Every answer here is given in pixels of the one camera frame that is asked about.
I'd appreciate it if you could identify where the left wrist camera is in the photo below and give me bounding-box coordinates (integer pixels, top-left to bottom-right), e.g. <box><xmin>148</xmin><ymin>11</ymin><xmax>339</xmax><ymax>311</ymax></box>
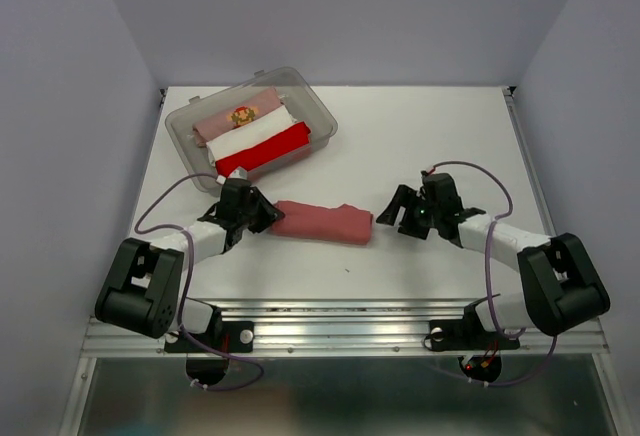
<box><xmin>217</xmin><ymin>167</ymin><xmax>248</xmax><ymax>185</ymax></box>

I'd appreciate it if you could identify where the aluminium frame rail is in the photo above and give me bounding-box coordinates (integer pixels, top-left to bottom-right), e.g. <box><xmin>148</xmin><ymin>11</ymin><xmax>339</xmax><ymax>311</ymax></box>
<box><xmin>81</xmin><ymin>298</ymin><xmax>609</xmax><ymax>358</ymax></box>

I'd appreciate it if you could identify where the red rolled t shirt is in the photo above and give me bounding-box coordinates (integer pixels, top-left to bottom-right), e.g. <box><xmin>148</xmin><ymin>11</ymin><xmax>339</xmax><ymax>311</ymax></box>
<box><xmin>214</xmin><ymin>122</ymin><xmax>311</xmax><ymax>177</ymax></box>

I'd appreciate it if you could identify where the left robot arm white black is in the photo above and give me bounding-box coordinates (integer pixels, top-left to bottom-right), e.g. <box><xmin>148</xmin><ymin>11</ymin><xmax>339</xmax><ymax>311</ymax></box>
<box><xmin>94</xmin><ymin>178</ymin><xmax>285</xmax><ymax>353</ymax></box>

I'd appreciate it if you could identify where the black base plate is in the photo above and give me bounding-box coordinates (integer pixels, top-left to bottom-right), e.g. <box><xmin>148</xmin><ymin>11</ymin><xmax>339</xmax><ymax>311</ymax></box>
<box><xmin>163</xmin><ymin>319</ymin><xmax>254</xmax><ymax>354</ymax></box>
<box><xmin>423</xmin><ymin>318</ymin><xmax>520</xmax><ymax>352</ymax></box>

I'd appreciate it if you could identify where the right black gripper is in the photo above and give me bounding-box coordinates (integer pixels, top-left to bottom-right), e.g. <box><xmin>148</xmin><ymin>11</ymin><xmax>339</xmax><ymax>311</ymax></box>
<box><xmin>373</xmin><ymin>184</ymin><xmax>440</xmax><ymax>239</ymax></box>

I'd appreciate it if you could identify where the dusty red t shirt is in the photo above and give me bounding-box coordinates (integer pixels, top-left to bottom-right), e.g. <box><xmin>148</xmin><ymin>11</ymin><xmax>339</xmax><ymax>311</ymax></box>
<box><xmin>270</xmin><ymin>201</ymin><xmax>373</xmax><ymax>245</ymax></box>

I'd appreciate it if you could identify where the white rolled t shirt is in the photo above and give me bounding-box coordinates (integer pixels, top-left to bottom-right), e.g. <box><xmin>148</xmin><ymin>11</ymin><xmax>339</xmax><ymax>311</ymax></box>
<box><xmin>206</xmin><ymin>105</ymin><xmax>298</xmax><ymax>165</ymax></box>

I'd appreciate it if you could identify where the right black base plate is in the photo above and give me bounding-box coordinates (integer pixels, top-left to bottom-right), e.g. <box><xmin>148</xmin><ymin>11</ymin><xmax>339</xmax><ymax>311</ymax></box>
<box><xmin>423</xmin><ymin>318</ymin><xmax>520</xmax><ymax>352</ymax></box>

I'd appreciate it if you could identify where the clear plastic storage bin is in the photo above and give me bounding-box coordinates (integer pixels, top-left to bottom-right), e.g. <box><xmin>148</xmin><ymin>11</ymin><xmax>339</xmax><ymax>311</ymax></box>
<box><xmin>165</xmin><ymin>67</ymin><xmax>338</xmax><ymax>194</ymax></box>

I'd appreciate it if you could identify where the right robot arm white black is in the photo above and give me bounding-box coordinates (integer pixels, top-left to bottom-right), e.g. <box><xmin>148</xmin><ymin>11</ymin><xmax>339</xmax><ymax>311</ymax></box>
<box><xmin>376</xmin><ymin>171</ymin><xmax>611</xmax><ymax>352</ymax></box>

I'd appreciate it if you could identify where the pink rolled mario t shirt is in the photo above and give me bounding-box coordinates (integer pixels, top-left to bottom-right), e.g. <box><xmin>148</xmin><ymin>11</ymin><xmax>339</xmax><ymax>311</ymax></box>
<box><xmin>192</xmin><ymin>87</ymin><xmax>282</xmax><ymax>147</ymax></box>

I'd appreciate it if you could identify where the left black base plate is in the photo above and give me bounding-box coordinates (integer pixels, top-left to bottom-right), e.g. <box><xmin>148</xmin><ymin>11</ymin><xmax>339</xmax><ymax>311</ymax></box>
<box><xmin>163</xmin><ymin>319</ymin><xmax>254</xmax><ymax>354</ymax></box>

